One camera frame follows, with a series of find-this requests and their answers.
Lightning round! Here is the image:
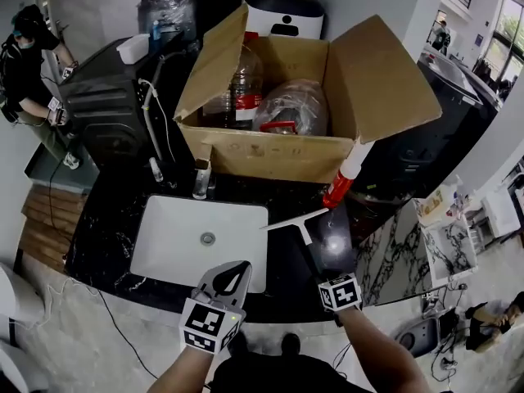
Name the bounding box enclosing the person's left forearm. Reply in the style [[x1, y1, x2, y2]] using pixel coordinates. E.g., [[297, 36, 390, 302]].
[[146, 341, 224, 393]]

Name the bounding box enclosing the plastic wrapped dark barrel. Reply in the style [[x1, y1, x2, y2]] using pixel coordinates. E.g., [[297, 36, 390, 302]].
[[136, 0, 198, 43]]

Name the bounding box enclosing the small clear bottle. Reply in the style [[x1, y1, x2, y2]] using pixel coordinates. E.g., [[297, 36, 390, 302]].
[[148, 156, 165, 183]]

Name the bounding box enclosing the chrome faucet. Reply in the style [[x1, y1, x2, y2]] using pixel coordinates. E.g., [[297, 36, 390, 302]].
[[191, 156, 217, 201]]

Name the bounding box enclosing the white hose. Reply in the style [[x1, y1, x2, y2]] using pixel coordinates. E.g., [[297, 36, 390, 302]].
[[138, 77, 178, 164]]

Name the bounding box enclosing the person's black shoe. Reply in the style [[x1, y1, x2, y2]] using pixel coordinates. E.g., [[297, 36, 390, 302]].
[[281, 332, 302, 356]]

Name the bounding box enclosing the white plastic tray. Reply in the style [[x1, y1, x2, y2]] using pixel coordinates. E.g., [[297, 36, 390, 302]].
[[115, 33, 151, 66]]

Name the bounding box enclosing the white toilet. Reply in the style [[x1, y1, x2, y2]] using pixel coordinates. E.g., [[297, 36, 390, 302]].
[[0, 260, 49, 393]]

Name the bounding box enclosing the white rectangular sink basin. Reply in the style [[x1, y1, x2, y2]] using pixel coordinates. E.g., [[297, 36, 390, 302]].
[[129, 194, 270, 295]]

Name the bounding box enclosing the clear plastic jug red label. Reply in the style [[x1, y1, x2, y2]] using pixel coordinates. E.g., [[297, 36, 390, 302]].
[[199, 31, 265, 130]]

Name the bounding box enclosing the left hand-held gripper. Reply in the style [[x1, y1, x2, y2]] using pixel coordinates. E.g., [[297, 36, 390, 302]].
[[178, 260, 253, 355]]

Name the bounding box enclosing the stainless steel sink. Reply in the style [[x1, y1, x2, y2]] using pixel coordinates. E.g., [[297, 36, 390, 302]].
[[391, 316, 444, 359]]

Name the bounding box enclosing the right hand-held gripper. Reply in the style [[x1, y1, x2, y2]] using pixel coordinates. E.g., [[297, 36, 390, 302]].
[[295, 242, 364, 314]]

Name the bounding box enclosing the wooden slat pallet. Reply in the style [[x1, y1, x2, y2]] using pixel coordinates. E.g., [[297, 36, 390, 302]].
[[18, 185, 90, 274]]

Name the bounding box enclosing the white cable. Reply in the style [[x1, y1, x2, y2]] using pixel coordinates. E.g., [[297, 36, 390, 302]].
[[7, 275, 89, 328]]

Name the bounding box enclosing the person's right forearm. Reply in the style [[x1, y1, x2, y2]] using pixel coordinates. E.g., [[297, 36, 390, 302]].
[[336, 305, 433, 393]]

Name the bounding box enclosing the large black appliance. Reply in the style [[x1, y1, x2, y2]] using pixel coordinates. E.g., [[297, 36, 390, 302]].
[[350, 46, 505, 201]]

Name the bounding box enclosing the white red sealant tube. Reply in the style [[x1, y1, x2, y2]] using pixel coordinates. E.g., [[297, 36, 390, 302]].
[[322, 134, 374, 210]]

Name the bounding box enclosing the red jug handle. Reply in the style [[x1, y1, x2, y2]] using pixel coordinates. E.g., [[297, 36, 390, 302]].
[[259, 120, 297, 135]]

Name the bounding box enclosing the white squeegee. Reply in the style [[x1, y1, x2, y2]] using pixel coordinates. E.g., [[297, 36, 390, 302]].
[[259, 207, 330, 246]]

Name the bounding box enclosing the brown cardboard box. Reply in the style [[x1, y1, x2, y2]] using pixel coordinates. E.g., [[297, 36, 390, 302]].
[[173, 2, 444, 185]]

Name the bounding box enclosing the black washing machine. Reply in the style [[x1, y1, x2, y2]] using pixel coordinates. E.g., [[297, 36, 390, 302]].
[[58, 30, 197, 170]]

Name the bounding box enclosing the white black appliance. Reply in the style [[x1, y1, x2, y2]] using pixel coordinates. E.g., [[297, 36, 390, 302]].
[[242, 0, 328, 40]]

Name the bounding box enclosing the plastic wrapped bundle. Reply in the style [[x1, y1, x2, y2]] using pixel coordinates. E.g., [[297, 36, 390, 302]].
[[251, 78, 331, 137]]

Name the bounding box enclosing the white marble top cabinet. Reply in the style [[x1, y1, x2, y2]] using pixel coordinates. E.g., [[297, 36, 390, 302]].
[[420, 214, 481, 282]]

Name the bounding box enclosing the black floor cable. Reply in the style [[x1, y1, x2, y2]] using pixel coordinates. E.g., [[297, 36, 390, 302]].
[[61, 274, 161, 381]]

